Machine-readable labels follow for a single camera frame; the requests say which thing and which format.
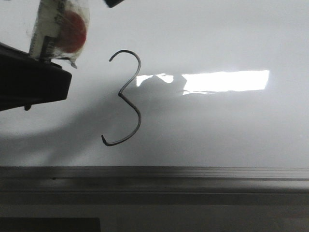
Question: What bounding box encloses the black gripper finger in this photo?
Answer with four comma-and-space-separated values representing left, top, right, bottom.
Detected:
104, 0, 124, 8
0, 43, 72, 111

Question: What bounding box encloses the red magnet taped to marker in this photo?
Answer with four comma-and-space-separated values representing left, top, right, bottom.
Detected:
53, 0, 90, 68

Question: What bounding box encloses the white black whiteboard marker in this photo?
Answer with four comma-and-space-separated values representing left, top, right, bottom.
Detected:
29, 0, 61, 60

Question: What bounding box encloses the white whiteboard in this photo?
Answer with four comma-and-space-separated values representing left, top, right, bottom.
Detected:
0, 0, 309, 168

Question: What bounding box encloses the aluminium whiteboard frame rail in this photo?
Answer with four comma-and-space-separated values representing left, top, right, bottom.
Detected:
0, 166, 309, 206

